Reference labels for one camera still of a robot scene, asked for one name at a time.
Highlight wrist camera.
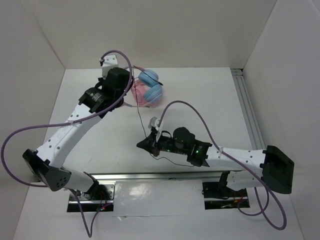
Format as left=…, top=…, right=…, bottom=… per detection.
left=99, top=55, right=119, bottom=77
left=148, top=116, right=162, bottom=143

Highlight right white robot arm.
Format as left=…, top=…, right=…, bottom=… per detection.
left=136, top=127, right=295, bottom=196

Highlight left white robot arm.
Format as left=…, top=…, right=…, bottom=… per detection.
left=22, top=67, right=133, bottom=200

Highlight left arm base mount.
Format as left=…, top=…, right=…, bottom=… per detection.
left=76, top=181, right=116, bottom=213

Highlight aluminium front rail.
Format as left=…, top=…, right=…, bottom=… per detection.
left=89, top=169, right=226, bottom=182

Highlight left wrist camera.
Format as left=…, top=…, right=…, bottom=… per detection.
left=99, top=55, right=119, bottom=77

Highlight blue pink cat-ear headphones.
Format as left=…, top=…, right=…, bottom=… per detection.
left=123, top=65, right=163, bottom=108

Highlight thin black headphone cable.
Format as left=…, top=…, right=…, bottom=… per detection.
left=132, top=64, right=208, bottom=168

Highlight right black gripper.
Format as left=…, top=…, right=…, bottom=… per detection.
left=136, top=131, right=188, bottom=157

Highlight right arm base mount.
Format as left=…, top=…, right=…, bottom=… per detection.
left=202, top=171, right=250, bottom=210

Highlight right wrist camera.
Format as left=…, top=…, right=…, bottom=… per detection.
left=148, top=116, right=162, bottom=143

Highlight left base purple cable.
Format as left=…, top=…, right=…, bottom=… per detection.
left=69, top=189, right=115, bottom=238

